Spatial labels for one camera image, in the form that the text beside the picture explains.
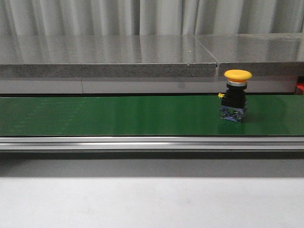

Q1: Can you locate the red plastic tray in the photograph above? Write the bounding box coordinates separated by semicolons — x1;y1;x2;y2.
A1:
295;82;304;95

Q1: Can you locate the green conveyor belt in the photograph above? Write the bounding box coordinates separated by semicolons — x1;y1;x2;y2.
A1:
0;95;304;136

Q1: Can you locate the grey speckled right countertop slab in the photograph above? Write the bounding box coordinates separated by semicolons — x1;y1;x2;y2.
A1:
195;33;304;78

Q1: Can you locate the grey speckled left countertop slab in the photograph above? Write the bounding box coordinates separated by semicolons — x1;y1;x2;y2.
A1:
0;35;217;78

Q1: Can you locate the grey speckled countertop slab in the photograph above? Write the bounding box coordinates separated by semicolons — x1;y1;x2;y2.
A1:
195;33;304;78
0;35;217;78

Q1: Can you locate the grey pleated curtain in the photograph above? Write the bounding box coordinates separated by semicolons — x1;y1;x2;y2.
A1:
0;0;304;36

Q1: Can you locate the yellow mushroom push button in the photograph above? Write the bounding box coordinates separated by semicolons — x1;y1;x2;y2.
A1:
218;69;252;123

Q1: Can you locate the aluminium conveyor frame rail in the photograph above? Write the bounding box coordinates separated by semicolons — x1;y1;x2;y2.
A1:
0;136;304;151

